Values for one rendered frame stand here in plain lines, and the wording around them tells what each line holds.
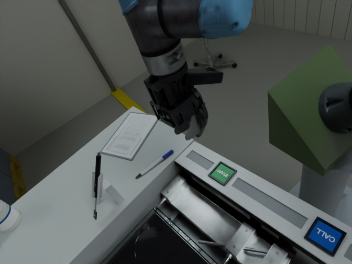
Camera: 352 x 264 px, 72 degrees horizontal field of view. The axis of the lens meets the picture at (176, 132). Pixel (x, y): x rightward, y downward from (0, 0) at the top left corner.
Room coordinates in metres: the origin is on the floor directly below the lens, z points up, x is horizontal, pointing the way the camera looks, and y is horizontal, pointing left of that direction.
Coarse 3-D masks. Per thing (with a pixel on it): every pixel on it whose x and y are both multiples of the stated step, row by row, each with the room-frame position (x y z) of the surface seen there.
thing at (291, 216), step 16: (192, 144) 0.51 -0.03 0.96; (176, 160) 0.48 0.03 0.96; (192, 160) 0.46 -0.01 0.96; (208, 160) 0.43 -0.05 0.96; (224, 160) 0.41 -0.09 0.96; (208, 176) 0.38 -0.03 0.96; (240, 176) 0.34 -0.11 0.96; (256, 176) 0.32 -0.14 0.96; (224, 192) 0.32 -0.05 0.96; (240, 192) 0.30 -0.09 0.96; (256, 192) 0.28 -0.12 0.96; (272, 192) 0.27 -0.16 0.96; (256, 208) 0.25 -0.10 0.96; (272, 208) 0.23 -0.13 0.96; (288, 208) 0.22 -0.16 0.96; (304, 208) 0.20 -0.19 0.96; (272, 224) 0.20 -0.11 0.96; (288, 224) 0.19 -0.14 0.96; (304, 224) 0.17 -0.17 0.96; (336, 224) 0.15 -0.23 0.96; (304, 240) 0.15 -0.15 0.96; (320, 256) 0.11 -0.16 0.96; (336, 256) 0.10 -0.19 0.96
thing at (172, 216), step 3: (174, 210) 0.39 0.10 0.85; (171, 213) 0.38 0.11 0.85; (174, 213) 0.38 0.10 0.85; (177, 213) 0.38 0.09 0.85; (180, 213) 0.38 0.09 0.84; (168, 216) 0.38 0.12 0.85; (171, 216) 0.37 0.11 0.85; (174, 216) 0.37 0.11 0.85; (177, 216) 0.37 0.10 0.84; (180, 216) 0.37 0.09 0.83; (171, 219) 0.36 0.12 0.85; (174, 219) 0.36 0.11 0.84; (177, 219) 0.37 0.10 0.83; (165, 222) 0.36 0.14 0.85; (174, 222) 0.36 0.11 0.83; (168, 225) 0.35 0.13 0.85
